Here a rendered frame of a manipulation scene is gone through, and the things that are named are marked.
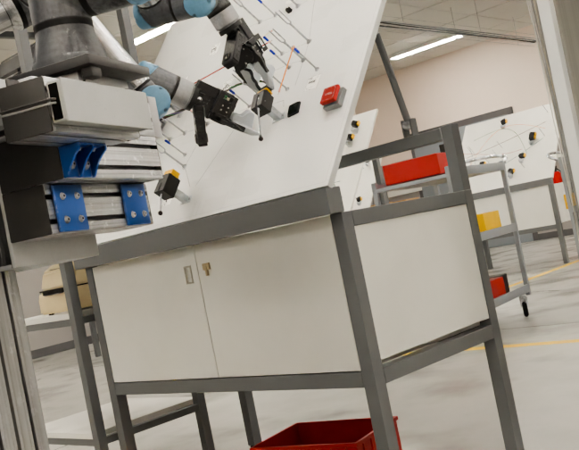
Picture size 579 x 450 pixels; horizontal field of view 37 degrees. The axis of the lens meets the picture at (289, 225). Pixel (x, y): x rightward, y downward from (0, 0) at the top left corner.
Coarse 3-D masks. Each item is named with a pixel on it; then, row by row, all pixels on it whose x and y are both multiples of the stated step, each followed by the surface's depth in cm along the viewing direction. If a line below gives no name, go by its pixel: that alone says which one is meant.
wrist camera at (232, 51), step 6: (228, 36) 240; (234, 36) 237; (240, 36) 238; (228, 42) 238; (234, 42) 236; (240, 42) 237; (228, 48) 236; (234, 48) 234; (240, 48) 236; (228, 54) 234; (234, 54) 233; (222, 60) 235; (228, 60) 233; (234, 60) 232; (228, 66) 234; (234, 66) 235
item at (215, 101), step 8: (200, 80) 225; (200, 88) 226; (208, 88) 226; (216, 88) 227; (192, 96) 224; (200, 96) 227; (208, 96) 228; (216, 96) 227; (224, 96) 228; (232, 96) 227; (192, 104) 225; (200, 104) 227; (208, 104) 228; (216, 104) 226; (224, 104) 228; (232, 104) 227; (208, 112) 229; (216, 112) 227; (224, 112) 229; (224, 120) 228
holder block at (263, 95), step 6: (264, 90) 239; (258, 96) 241; (264, 96) 239; (270, 96) 241; (252, 102) 240; (258, 102) 238; (264, 102) 238; (270, 102) 240; (252, 108) 238; (264, 108) 238; (270, 108) 239; (264, 114) 240
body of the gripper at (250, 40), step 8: (232, 24) 236; (240, 24) 241; (224, 32) 237; (232, 32) 239; (240, 32) 240; (248, 32) 242; (248, 40) 239; (256, 40) 241; (248, 48) 238; (256, 48) 242; (264, 48) 243; (240, 56) 240; (248, 56) 239; (240, 64) 241
